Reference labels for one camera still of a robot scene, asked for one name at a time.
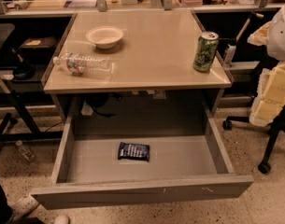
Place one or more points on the clear plastic water bottle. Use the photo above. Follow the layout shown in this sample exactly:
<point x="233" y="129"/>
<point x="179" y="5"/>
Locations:
<point x="82" y="64"/>

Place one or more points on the black joystick device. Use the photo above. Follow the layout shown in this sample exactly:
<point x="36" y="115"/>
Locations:
<point x="23" y="70"/>

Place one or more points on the green soda can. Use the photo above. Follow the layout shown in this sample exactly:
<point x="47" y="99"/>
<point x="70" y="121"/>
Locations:
<point x="206" y="51"/>

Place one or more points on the grey open drawer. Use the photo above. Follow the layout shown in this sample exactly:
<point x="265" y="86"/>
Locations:
<point x="188" y="160"/>

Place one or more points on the water bottle on floor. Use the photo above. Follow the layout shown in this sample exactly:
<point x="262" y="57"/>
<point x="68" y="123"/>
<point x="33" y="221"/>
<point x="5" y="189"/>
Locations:
<point x="25" y="151"/>

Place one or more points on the grey cabinet with counter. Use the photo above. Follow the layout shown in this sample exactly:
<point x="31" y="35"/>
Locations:
<point x="156" y="53"/>

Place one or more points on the blue rxbar snack wrapper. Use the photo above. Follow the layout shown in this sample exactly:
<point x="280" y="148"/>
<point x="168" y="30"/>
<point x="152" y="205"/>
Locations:
<point x="130" y="151"/>

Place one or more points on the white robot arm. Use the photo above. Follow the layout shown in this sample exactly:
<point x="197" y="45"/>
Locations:
<point x="270" y="98"/>

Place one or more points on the white sneaker left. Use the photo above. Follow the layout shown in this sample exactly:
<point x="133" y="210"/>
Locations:
<point x="24" y="206"/>

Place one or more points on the white sneaker toe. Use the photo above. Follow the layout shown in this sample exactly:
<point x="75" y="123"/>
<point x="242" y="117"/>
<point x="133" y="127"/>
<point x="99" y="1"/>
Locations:
<point x="61" y="219"/>

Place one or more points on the black box on shelf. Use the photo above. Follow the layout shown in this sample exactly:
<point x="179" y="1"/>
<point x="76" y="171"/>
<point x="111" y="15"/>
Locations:
<point x="38" y="50"/>

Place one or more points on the white paper bowl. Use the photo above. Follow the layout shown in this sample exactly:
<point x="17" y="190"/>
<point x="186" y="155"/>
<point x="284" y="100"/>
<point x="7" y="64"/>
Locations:
<point x="105" y="37"/>

